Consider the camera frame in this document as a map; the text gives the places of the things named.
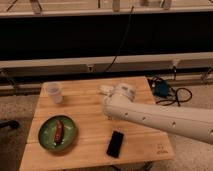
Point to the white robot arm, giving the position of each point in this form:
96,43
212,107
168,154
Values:
192,123

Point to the white crumpled object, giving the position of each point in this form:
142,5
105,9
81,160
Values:
106,89

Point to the wooden folding table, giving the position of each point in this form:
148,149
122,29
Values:
82,102

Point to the clear plastic cup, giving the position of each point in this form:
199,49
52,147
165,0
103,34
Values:
53,90

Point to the blue black device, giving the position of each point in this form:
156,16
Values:
160,87

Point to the black smartphone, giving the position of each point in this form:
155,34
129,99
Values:
115,144

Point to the red sausage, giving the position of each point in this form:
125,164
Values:
59,132

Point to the green plate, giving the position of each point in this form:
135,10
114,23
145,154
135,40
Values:
47,133

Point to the black chair base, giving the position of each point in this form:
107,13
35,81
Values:
9,123

